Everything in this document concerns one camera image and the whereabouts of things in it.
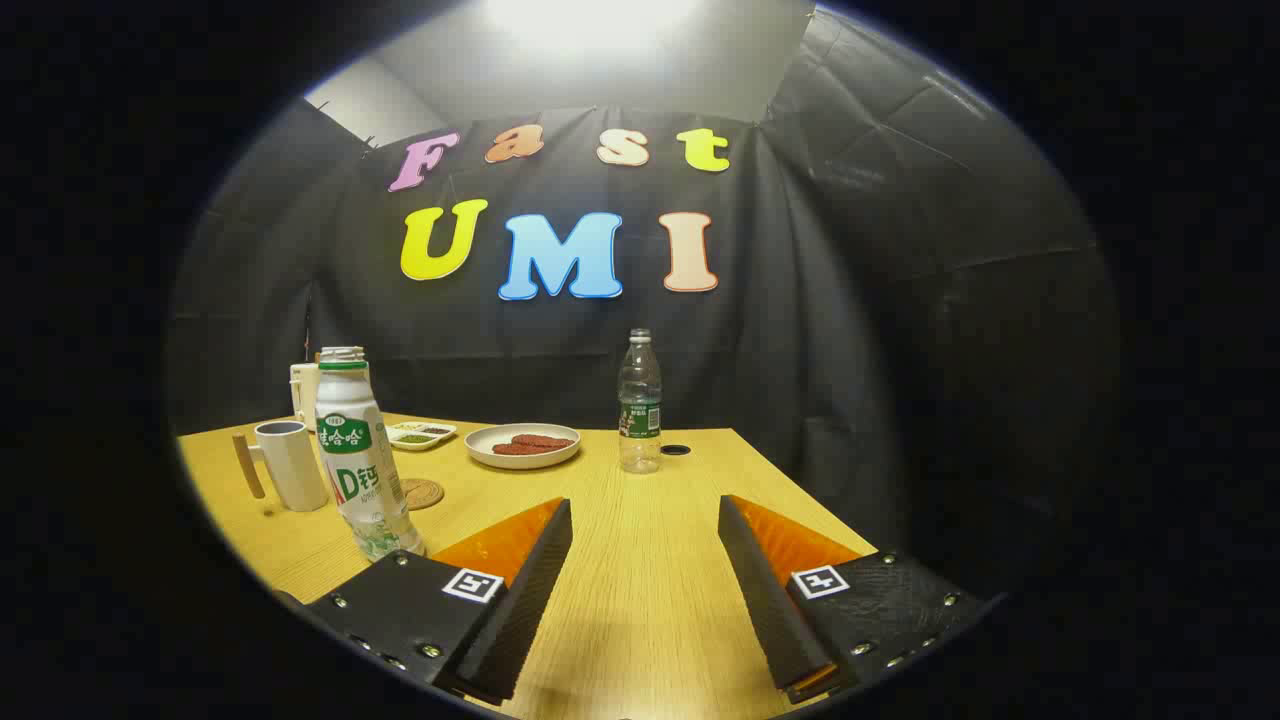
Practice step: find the round white plate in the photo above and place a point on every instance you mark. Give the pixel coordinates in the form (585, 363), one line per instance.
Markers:
(485, 452)

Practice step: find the black backdrop cloth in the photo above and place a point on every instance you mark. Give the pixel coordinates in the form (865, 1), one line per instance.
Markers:
(850, 350)

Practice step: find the round cork coaster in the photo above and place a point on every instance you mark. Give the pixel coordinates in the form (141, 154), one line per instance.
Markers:
(427, 494)

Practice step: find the clear plastic water bottle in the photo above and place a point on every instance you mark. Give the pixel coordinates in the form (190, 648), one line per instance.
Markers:
(640, 400)

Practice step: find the cream toaster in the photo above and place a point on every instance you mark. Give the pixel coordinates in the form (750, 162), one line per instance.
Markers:
(303, 395)

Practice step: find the white juice bottle green label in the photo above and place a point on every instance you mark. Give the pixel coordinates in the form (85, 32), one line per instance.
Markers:
(360, 470)

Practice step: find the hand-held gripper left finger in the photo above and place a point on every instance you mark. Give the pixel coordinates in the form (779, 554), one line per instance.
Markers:
(530, 600)

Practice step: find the reddish brown meat slices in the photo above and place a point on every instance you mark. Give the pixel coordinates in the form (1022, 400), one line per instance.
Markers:
(535, 445)

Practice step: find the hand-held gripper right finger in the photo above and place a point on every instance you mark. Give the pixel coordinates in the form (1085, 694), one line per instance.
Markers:
(765, 600)

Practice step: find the wooden table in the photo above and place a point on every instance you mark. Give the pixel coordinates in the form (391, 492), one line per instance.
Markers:
(640, 540)

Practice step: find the white divided tray with beans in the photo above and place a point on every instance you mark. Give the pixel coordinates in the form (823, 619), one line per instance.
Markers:
(446, 430)

